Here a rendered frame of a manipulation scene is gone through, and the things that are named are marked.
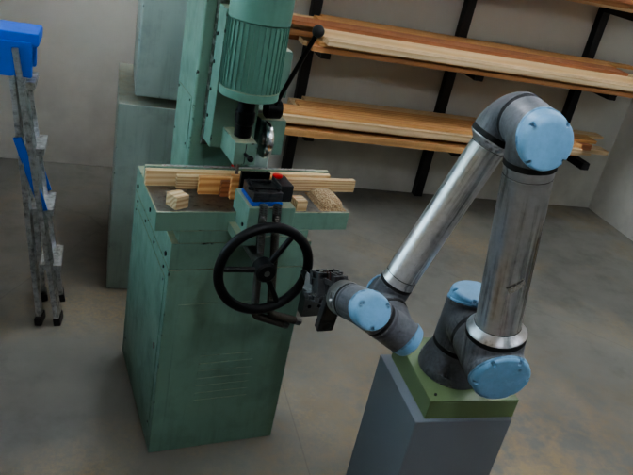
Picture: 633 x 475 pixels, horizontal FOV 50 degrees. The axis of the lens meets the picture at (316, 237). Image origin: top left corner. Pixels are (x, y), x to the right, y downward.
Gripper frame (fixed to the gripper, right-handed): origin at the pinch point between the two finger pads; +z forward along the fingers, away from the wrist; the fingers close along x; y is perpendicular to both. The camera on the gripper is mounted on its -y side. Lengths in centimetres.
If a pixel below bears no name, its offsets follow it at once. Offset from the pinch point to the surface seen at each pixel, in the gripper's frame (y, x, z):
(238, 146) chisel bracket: 38.4, 13.3, 23.4
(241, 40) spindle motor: 67, 17, 12
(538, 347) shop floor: -54, -164, 80
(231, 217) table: 18.1, 16.6, 18.7
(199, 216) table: 18.4, 26.1, 18.7
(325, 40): 98, -89, 183
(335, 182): 28.0, -23.1, 31.4
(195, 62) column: 63, 22, 42
